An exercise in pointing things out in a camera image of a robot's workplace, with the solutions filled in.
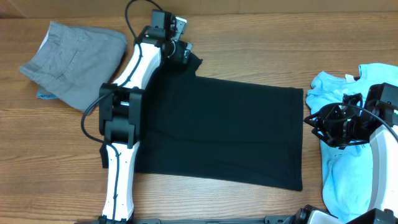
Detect black t-shirt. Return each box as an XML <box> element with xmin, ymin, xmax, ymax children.
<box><xmin>99</xmin><ymin>52</ymin><xmax>304</xmax><ymax>192</ymax></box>

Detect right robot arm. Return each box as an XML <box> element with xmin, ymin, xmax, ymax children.
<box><xmin>304</xmin><ymin>83</ymin><xmax>397</xmax><ymax>223</ymax></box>

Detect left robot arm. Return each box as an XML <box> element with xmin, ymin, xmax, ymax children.
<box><xmin>98</xmin><ymin>9</ymin><xmax>192</xmax><ymax>223</ymax></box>

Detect light blue printed t-shirt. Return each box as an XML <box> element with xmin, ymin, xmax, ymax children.
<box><xmin>306</xmin><ymin>63</ymin><xmax>397</xmax><ymax>223</ymax></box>

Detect folded grey shorts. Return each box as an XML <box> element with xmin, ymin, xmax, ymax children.
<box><xmin>19</xmin><ymin>21</ymin><xmax>127</xmax><ymax>111</ymax></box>

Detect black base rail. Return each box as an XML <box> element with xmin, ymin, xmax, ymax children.
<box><xmin>76</xmin><ymin>215</ymin><xmax>298</xmax><ymax>224</ymax></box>

